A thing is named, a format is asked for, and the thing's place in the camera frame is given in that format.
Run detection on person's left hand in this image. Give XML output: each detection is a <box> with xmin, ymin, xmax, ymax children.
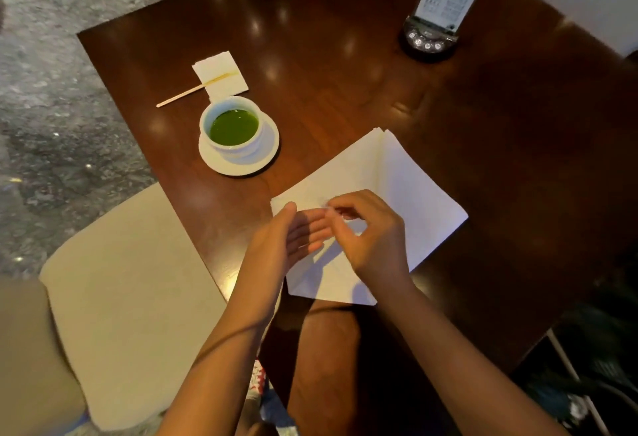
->
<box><xmin>239</xmin><ymin>202</ymin><xmax>334</xmax><ymax>299</ymax></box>

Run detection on person's right hand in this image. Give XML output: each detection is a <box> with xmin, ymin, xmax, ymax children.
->
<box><xmin>325</xmin><ymin>189</ymin><xmax>412</xmax><ymax>294</ymax></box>

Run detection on large white paper napkin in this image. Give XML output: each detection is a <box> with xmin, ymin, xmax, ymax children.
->
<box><xmin>270</xmin><ymin>127</ymin><xmax>469</xmax><ymax>306</ymax></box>

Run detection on person's left forearm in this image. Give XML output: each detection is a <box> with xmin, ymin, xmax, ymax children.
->
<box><xmin>157</xmin><ymin>273</ymin><xmax>284</xmax><ymax>436</ymax></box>

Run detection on person's right forearm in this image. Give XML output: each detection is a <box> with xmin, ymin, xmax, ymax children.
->
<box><xmin>356</xmin><ymin>273</ymin><xmax>570</xmax><ymax>436</ymax></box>

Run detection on white ceramic saucer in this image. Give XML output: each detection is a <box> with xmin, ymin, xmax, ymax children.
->
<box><xmin>198</xmin><ymin>111</ymin><xmax>280</xmax><ymax>177</ymax></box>

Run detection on white ceramic cup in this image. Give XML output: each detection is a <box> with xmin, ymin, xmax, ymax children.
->
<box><xmin>199</xmin><ymin>96</ymin><xmax>265</xmax><ymax>160</ymax></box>

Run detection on green matcha tea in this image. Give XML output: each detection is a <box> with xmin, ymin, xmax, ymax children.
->
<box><xmin>209</xmin><ymin>109</ymin><xmax>259</xmax><ymax>147</ymax></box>

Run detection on person's bare leg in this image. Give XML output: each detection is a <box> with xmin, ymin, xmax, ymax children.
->
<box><xmin>286</xmin><ymin>299</ymin><xmax>449</xmax><ymax>436</ymax></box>

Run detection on small folded white napkin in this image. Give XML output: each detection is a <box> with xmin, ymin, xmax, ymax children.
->
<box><xmin>192</xmin><ymin>51</ymin><xmax>249</xmax><ymax>103</ymax></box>

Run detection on wooden stirring stick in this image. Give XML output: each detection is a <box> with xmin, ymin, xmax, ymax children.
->
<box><xmin>156</xmin><ymin>71</ymin><xmax>239</xmax><ymax>108</ymax></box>

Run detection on patterned shorts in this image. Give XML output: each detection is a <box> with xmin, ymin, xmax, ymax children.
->
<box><xmin>234</xmin><ymin>360</ymin><xmax>300</xmax><ymax>436</ymax></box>

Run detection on beige chair seat cushion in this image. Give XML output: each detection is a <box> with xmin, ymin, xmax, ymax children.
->
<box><xmin>39</xmin><ymin>182</ymin><xmax>282</xmax><ymax>432</ymax></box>

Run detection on white metal chair leg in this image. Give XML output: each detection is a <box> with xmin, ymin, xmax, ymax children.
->
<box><xmin>546</xmin><ymin>328</ymin><xmax>611</xmax><ymax>436</ymax></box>

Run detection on dark bag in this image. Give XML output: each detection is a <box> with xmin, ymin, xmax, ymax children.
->
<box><xmin>513</xmin><ymin>251</ymin><xmax>638</xmax><ymax>436</ymax></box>

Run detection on beige chair backrest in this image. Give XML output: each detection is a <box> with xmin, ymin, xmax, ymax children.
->
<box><xmin>0</xmin><ymin>278</ymin><xmax>88</xmax><ymax>436</ymax></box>

